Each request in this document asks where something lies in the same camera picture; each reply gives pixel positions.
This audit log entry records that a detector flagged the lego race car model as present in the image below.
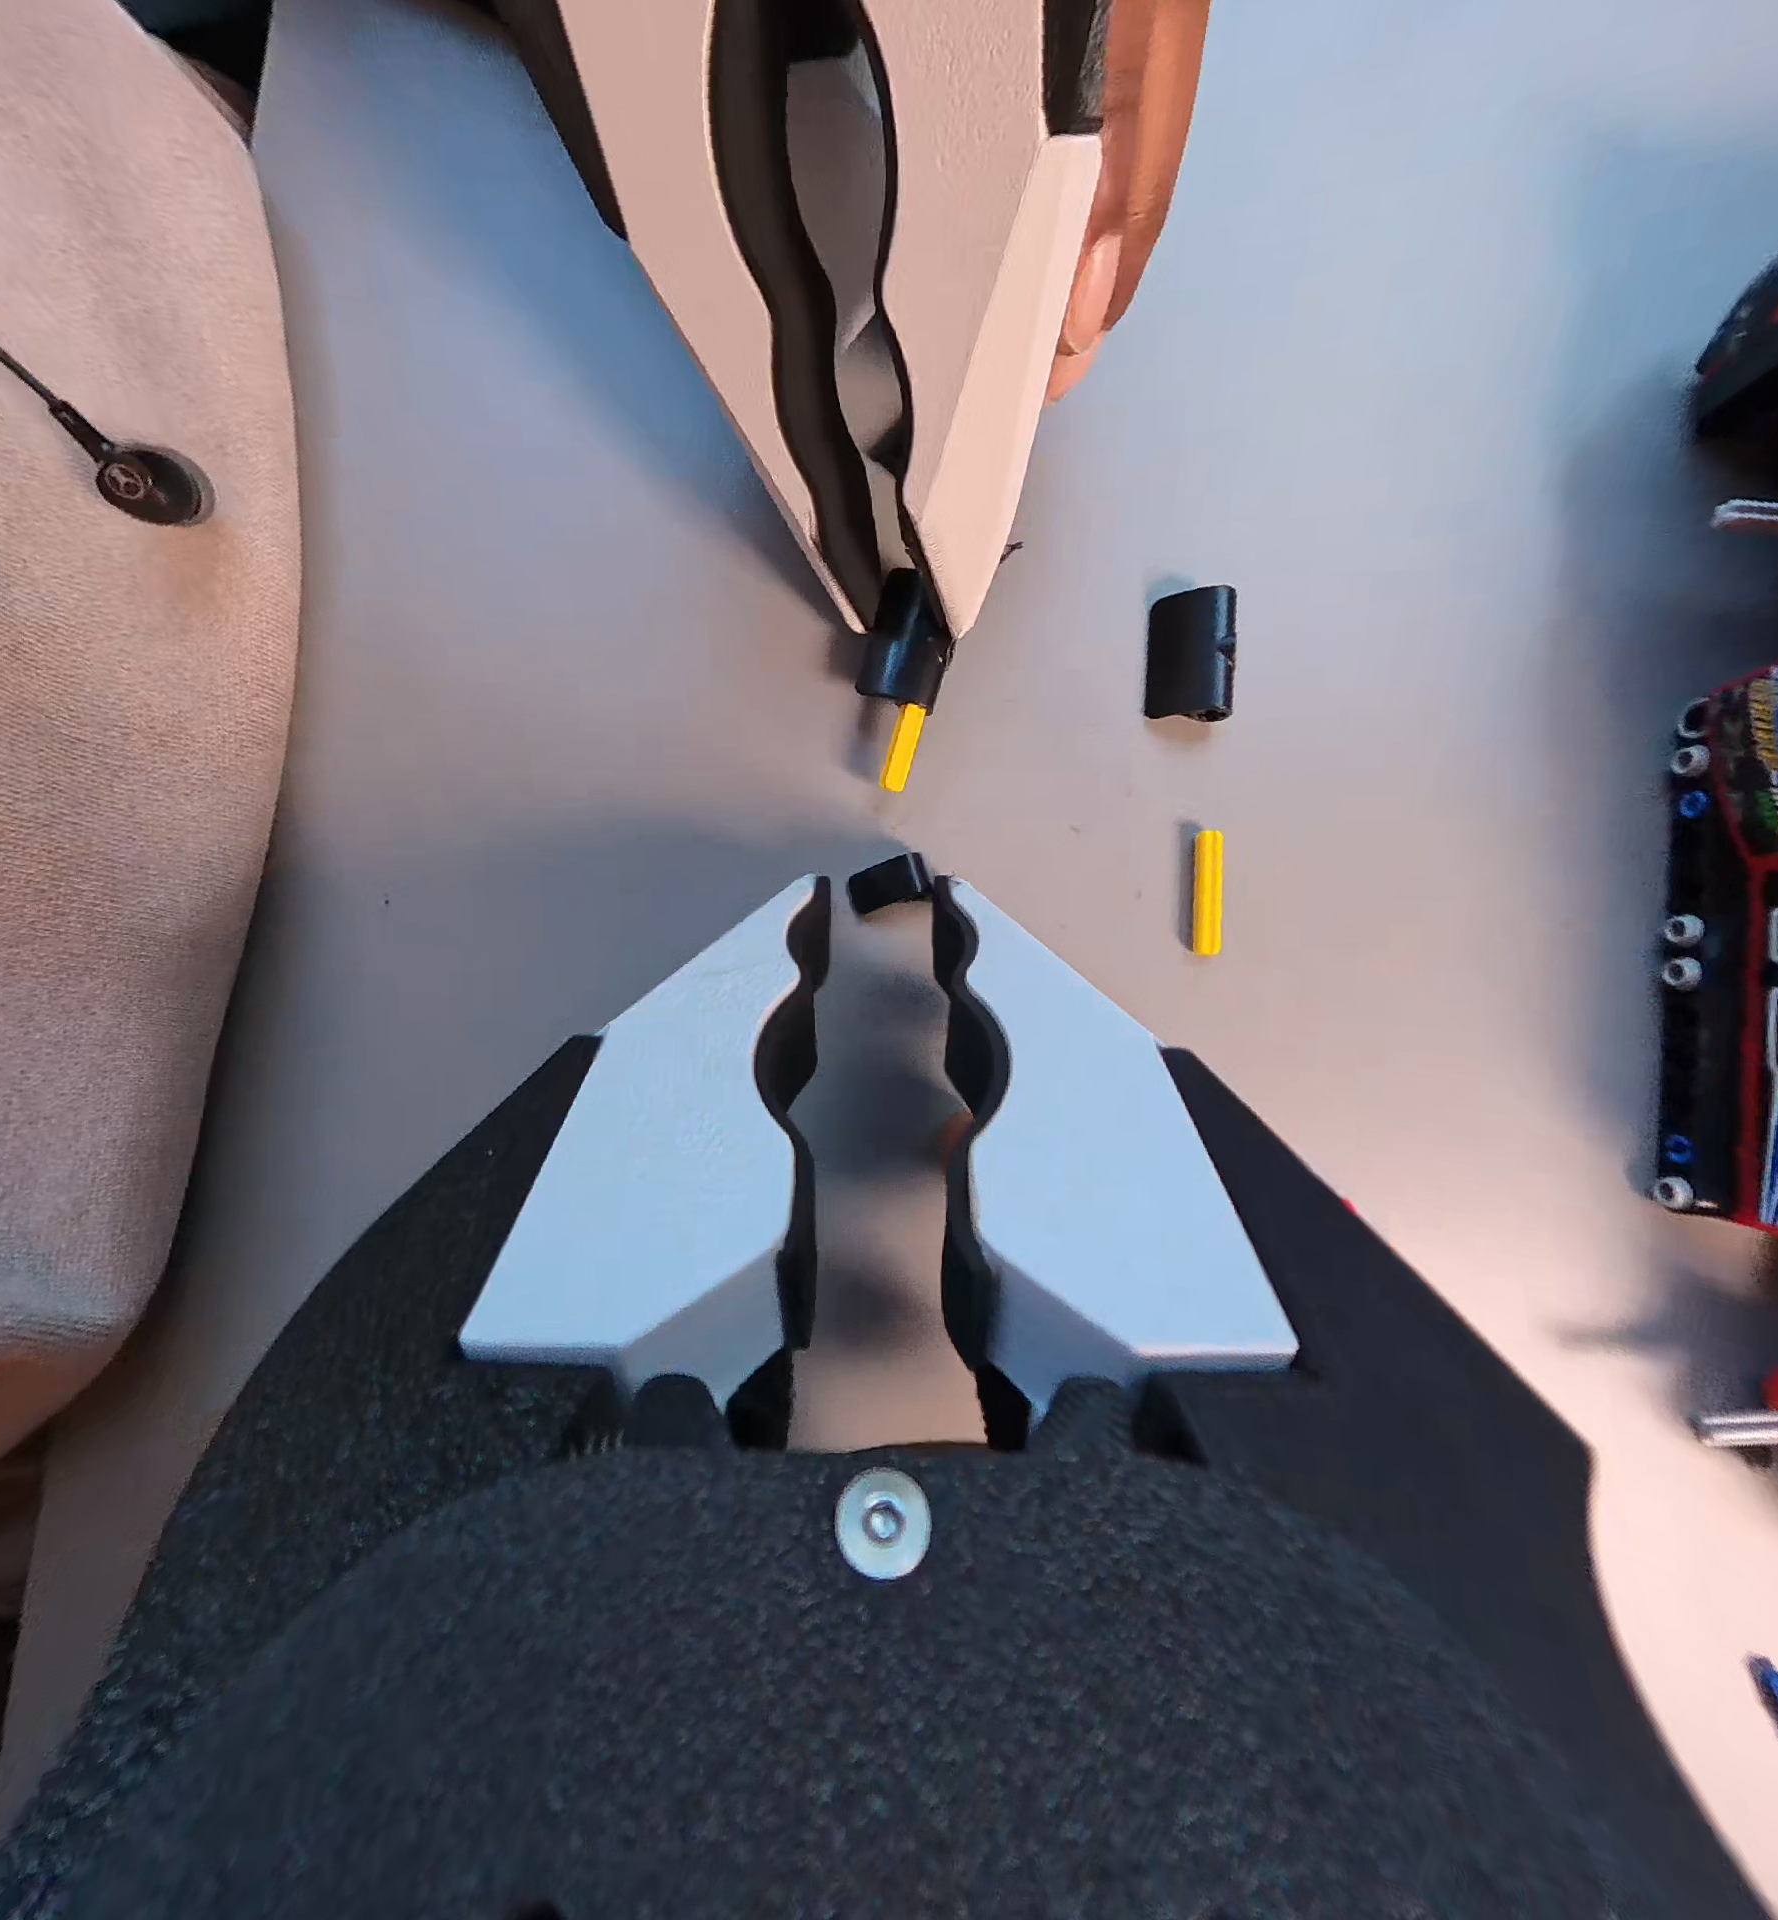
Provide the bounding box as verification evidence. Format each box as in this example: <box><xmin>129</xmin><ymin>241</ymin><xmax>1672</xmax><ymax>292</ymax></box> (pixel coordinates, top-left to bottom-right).
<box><xmin>1646</xmin><ymin>192</ymin><xmax>1778</xmax><ymax>1548</ymax></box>

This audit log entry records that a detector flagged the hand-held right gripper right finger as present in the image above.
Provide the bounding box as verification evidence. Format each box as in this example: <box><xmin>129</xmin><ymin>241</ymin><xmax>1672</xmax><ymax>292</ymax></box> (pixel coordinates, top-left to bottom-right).
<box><xmin>928</xmin><ymin>875</ymin><xmax>1302</xmax><ymax>1449</ymax></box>

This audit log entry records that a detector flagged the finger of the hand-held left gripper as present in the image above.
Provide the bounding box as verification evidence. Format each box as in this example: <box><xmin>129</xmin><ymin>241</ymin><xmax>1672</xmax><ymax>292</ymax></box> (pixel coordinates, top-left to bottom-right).
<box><xmin>559</xmin><ymin>0</ymin><xmax>894</xmax><ymax>635</ymax></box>
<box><xmin>858</xmin><ymin>0</ymin><xmax>1106</xmax><ymax>639</ymax></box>

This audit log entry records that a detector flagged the thin black cord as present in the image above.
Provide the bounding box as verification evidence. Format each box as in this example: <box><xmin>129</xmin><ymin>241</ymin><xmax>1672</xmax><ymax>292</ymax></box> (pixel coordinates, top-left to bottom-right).
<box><xmin>0</xmin><ymin>286</ymin><xmax>216</xmax><ymax>527</ymax></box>

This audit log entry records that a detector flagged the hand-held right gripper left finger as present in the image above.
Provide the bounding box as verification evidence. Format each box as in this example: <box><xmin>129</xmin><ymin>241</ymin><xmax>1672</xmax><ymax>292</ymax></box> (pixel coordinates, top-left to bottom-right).
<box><xmin>454</xmin><ymin>873</ymin><xmax>835</xmax><ymax>1449</ymax></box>

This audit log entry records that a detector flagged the person's left hand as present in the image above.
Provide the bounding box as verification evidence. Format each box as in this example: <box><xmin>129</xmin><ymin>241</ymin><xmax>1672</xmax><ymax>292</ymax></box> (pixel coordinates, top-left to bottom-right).
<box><xmin>1047</xmin><ymin>0</ymin><xmax>1209</xmax><ymax>404</ymax></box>

